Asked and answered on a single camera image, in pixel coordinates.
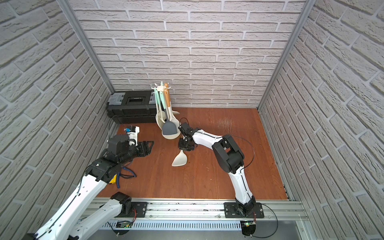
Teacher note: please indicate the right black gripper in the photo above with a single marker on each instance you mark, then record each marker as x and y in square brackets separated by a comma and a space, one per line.
[181, 146]

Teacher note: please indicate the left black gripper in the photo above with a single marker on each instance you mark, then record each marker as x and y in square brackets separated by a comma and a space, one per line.
[142, 148]

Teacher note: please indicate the cream spatula wooden handle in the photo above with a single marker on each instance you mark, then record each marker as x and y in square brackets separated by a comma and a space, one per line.
[168, 101]
[180, 160]

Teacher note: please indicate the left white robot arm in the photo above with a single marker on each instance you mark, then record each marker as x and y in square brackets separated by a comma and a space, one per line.
[65, 224]

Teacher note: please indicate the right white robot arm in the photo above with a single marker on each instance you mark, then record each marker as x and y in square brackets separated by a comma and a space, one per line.
[230, 158]

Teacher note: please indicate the cream utensil rack stand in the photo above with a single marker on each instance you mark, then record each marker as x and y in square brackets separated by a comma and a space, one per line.
[165, 116]

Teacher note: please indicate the black plastic toolbox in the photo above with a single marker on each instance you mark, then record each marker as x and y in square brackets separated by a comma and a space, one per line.
[132, 107]

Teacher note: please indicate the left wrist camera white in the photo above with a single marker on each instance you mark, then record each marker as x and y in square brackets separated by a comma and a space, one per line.
[132, 132]

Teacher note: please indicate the grey spatula mint handle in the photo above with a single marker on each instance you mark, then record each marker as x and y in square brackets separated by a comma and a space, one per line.
[169, 130]

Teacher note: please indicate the blue handled pliers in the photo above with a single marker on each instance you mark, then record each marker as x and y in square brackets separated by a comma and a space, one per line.
[130, 175]

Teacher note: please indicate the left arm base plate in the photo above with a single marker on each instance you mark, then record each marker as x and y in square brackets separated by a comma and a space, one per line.
[133, 209]

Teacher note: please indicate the aluminium mounting rail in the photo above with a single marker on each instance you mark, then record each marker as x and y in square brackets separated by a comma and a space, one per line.
[215, 210]

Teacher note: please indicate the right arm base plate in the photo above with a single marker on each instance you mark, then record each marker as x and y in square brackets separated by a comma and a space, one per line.
[236, 210]

